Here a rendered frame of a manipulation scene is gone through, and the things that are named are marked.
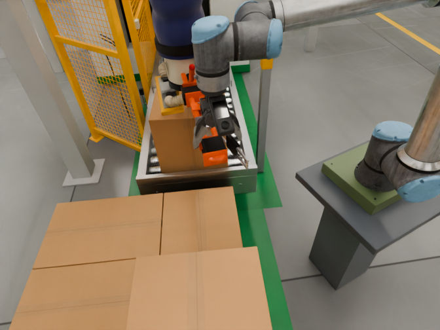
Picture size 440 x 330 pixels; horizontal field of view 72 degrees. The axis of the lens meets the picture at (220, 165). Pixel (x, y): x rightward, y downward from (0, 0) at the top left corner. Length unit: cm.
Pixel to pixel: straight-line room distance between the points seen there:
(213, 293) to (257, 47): 69
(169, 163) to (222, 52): 111
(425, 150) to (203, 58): 78
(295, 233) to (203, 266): 131
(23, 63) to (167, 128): 109
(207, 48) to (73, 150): 203
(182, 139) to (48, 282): 92
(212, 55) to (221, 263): 62
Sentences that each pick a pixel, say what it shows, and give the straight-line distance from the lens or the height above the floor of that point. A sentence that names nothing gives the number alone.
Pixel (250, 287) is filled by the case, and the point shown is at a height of 94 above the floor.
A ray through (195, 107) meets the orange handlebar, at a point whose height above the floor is 123.
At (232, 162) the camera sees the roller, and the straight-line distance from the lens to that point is 188.
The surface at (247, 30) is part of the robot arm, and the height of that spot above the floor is 157.
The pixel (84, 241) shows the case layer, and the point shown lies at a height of 54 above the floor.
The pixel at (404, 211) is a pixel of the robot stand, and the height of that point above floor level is 75.
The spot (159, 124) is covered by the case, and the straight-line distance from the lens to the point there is 160.
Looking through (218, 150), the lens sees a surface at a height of 124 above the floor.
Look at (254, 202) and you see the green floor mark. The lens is 236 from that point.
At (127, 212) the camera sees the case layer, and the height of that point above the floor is 54.
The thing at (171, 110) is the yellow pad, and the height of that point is 111.
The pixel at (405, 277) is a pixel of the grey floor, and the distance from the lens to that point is 228.
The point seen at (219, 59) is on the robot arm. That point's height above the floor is 151.
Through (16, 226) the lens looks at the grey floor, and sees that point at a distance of 278.
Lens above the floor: 183
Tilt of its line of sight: 44 degrees down
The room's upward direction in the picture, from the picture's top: 3 degrees counter-clockwise
